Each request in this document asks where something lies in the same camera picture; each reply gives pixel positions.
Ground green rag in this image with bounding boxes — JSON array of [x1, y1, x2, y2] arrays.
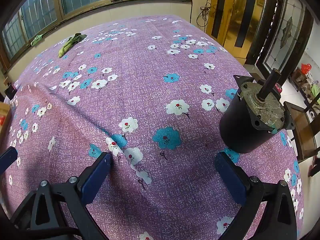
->
[[30, 33, 47, 47]]

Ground green leafy vegetable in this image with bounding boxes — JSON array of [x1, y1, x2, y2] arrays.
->
[[58, 33, 88, 58]]

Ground dark wooden chair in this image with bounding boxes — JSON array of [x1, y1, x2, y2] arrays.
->
[[283, 101, 320, 163]]

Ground purple floral bed sheet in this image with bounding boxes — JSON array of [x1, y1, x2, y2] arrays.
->
[[0, 15, 305, 240]]

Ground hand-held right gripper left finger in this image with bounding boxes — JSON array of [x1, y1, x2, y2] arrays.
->
[[9, 152, 113, 240]]

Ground stained glass door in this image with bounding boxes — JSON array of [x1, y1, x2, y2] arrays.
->
[[262, 0, 314, 78]]

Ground black motor with bare shaft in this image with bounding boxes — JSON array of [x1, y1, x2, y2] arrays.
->
[[219, 69, 292, 154]]

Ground red slipper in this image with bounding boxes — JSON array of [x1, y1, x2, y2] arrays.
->
[[308, 155, 320, 178]]

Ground hanging wall cable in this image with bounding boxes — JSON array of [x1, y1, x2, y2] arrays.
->
[[196, 0, 218, 28]]

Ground golden panelled door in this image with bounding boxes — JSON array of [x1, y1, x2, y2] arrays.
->
[[211, 0, 270, 48]]

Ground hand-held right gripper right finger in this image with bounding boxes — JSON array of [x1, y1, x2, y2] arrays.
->
[[215, 151, 298, 240]]

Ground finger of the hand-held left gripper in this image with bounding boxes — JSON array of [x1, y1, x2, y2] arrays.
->
[[0, 146, 19, 178]]

